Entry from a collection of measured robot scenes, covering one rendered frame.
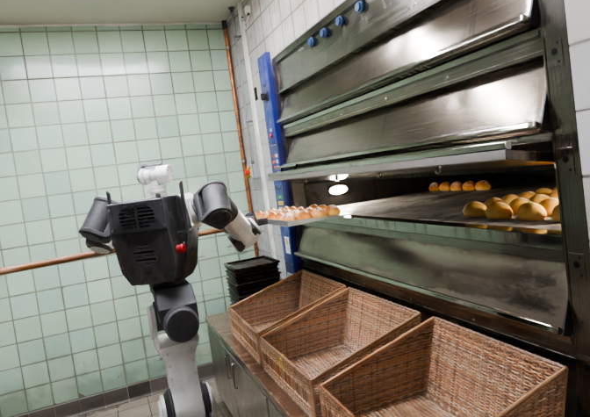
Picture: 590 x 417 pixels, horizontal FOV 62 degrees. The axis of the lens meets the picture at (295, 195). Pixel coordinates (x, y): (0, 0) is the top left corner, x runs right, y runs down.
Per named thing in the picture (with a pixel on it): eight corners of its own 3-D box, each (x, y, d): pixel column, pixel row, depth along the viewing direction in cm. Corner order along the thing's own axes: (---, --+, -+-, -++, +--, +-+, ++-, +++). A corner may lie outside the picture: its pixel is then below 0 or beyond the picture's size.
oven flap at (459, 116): (288, 169, 288) (294, 136, 289) (547, 132, 121) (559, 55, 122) (281, 167, 286) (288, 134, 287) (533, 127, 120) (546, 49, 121)
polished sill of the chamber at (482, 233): (305, 218, 292) (305, 211, 292) (580, 247, 125) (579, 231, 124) (296, 219, 290) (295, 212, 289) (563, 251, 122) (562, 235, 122)
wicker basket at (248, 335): (310, 313, 287) (304, 268, 286) (356, 341, 235) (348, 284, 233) (230, 334, 270) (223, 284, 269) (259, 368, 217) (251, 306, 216)
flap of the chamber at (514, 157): (267, 181, 282) (298, 182, 290) (506, 160, 116) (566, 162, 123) (267, 176, 282) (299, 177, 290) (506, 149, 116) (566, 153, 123)
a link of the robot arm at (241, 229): (269, 240, 197) (246, 209, 180) (245, 261, 195) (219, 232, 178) (255, 224, 204) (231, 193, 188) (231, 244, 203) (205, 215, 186)
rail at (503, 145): (267, 176, 282) (270, 176, 283) (506, 149, 116) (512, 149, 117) (267, 173, 282) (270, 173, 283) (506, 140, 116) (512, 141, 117)
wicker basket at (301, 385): (357, 342, 232) (349, 285, 231) (433, 384, 180) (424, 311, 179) (261, 370, 214) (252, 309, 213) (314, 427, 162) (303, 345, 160)
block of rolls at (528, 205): (573, 194, 202) (572, 181, 201) (708, 193, 157) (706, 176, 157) (456, 217, 179) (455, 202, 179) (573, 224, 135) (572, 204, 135)
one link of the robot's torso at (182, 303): (205, 338, 163) (197, 286, 163) (165, 348, 159) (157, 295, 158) (190, 319, 189) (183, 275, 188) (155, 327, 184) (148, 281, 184)
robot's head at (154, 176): (169, 188, 176) (165, 164, 176) (141, 192, 177) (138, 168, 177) (175, 188, 183) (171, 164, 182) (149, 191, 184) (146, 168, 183)
